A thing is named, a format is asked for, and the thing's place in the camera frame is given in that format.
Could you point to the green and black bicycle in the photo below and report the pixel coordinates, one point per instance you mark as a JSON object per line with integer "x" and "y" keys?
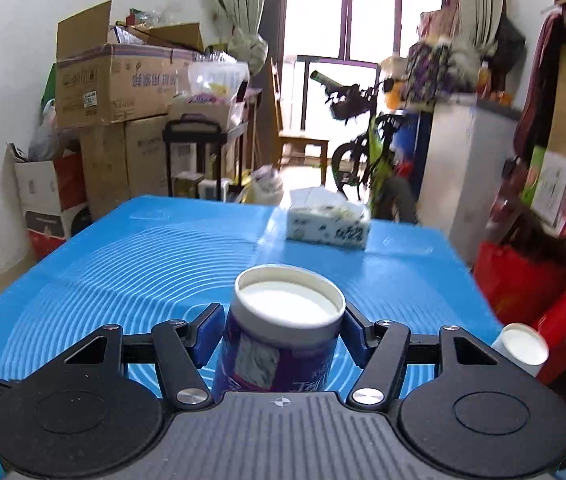
{"x": 363, "y": 160}

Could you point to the tall brown cardboard box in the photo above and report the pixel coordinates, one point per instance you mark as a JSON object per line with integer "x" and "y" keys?
{"x": 123, "y": 165}

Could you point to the blue ribbed table mat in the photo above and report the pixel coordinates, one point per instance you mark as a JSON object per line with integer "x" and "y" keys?
{"x": 113, "y": 270}

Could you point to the white cabinet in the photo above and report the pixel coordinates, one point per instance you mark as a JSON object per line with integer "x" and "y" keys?
{"x": 458, "y": 175}

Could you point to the black utility cart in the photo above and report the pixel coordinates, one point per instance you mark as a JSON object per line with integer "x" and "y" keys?
{"x": 198, "y": 130}

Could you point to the green patterned curtain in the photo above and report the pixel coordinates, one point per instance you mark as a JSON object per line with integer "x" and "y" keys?
{"x": 240, "y": 5}
{"x": 480, "y": 0}

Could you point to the red plastic bag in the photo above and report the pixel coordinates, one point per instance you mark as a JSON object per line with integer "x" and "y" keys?
{"x": 518, "y": 280}

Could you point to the floral tissue box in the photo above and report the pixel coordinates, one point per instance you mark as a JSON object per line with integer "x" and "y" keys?
{"x": 328, "y": 225}

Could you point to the purple patterned bag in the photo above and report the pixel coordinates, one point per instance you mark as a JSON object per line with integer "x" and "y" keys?
{"x": 428, "y": 72}

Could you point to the white lid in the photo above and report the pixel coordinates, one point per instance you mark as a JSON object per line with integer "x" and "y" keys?
{"x": 522, "y": 346}

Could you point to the clear plastic bag of goods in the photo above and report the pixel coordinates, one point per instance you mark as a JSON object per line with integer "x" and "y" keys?
{"x": 215, "y": 82}

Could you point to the purple printed paper cup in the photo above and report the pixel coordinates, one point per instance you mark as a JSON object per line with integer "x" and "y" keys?
{"x": 283, "y": 330}

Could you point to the grey plastic bag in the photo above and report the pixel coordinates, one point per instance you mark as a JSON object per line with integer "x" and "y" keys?
{"x": 43, "y": 135}

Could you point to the red and white cardboard box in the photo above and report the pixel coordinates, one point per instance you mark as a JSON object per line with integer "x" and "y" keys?
{"x": 48, "y": 200}

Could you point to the dark red hanging garment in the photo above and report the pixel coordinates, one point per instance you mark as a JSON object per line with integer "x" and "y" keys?
{"x": 543, "y": 70}

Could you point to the wooden chair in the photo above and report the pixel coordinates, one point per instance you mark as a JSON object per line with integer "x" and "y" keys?
{"x": 298, "y": 140}

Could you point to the large open cardboard box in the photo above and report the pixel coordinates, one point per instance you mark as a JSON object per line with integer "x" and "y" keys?
{"x": 113, "y": 85}

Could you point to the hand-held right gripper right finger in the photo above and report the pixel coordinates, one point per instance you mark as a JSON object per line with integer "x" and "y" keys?
{"x": 356, "y": 341}

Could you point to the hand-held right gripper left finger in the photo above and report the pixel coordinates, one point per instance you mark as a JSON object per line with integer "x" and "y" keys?
{"x": 209, "y": 331}

